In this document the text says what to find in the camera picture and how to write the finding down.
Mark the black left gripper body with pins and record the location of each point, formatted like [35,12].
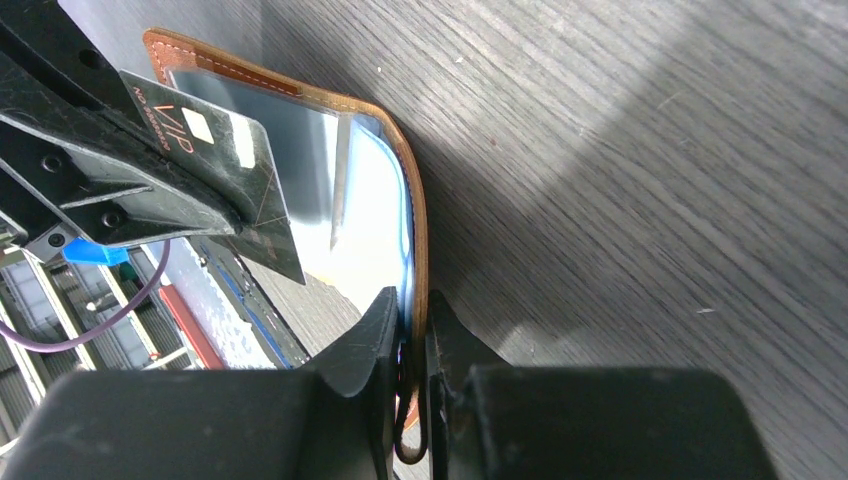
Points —
[32,195]

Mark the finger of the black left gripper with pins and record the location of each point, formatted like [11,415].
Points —
[128,193]
[42,38]

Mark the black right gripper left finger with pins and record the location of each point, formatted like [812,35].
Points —
[331,418]

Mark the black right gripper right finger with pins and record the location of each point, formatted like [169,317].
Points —
[492,420]

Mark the white card black stripe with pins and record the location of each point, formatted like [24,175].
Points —
[231,154]

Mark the orange leather card holder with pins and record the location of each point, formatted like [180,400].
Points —
[349,177]

